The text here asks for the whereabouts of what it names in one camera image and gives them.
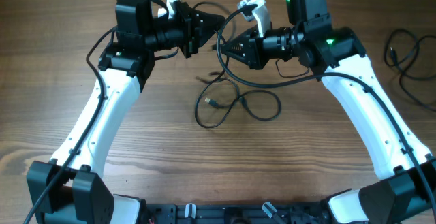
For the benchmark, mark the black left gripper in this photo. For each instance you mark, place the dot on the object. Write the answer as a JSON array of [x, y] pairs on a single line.
[[194, 28]]

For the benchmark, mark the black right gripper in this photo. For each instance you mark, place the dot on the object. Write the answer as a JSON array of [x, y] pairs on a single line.
[[253, 55]]

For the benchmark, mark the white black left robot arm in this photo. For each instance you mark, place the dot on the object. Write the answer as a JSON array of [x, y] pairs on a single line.
[[69, 188]]

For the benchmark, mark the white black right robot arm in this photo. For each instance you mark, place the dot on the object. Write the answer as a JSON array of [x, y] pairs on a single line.
[[405, 167]]

